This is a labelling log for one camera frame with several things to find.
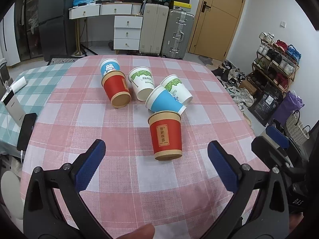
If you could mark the white power bank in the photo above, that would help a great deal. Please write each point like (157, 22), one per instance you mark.
(13, 106)

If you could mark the silver aluminium suitcase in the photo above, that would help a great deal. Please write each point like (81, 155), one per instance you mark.
(177, 34)

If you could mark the woven basket bag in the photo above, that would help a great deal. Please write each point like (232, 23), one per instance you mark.
(296, 130)

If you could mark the shoe rack with shoes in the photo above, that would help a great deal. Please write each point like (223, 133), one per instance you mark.
(275, 65)

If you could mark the blue rabbit paper cup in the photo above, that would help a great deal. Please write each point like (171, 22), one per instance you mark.
(110, 64)

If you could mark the red paper cup lying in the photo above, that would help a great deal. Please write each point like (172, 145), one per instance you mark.
(116, 88)

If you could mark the blue white paper cup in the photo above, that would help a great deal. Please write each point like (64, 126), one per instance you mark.
(161, 100)

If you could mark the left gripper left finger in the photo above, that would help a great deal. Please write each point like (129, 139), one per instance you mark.
(53, 206)

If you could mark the teal plaid tablecloth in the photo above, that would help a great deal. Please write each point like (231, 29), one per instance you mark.
(40, 84)

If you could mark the white vanity desk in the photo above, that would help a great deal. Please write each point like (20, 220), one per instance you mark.
(118, 23)

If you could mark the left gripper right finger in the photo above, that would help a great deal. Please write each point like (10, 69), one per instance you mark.
(258, 207)

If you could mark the black refrigerator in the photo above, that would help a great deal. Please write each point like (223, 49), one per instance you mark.
(56, 29)

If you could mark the person's thumb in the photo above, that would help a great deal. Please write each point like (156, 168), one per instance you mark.
(145, 232)

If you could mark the yellow black box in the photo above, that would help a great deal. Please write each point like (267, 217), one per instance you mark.
(182, 6)

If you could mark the black smartphone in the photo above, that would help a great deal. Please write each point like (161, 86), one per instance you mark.
(26, 131)

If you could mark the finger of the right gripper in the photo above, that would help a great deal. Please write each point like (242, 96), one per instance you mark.
(277, 137)

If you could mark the white green paper cup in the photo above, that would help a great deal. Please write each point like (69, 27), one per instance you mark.
(142, 82)

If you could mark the white rolled paper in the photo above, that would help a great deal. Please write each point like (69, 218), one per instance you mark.
(18, 84)

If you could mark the purple bag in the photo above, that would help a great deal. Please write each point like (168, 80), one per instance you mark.
(290, 104)

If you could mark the red kraft paper cup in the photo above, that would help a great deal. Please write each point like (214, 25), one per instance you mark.
(166, 135)

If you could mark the wooden door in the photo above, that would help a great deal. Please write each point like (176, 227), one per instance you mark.
(216, 24)

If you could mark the beige suitcase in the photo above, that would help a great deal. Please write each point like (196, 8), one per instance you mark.
(153, 27)

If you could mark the pink plaid tablecloth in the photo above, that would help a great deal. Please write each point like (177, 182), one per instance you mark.
(182, 197)

